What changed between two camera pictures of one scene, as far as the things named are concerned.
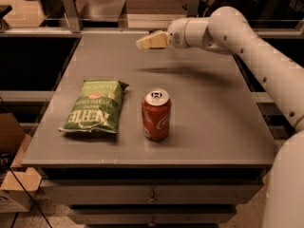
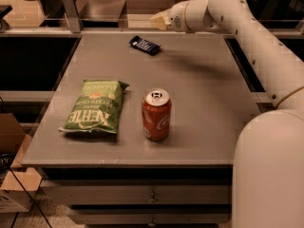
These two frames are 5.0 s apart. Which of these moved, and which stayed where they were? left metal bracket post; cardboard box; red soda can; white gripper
Moved: white gripper
Stayed: cardboard box; red soda can; left metal bracket post
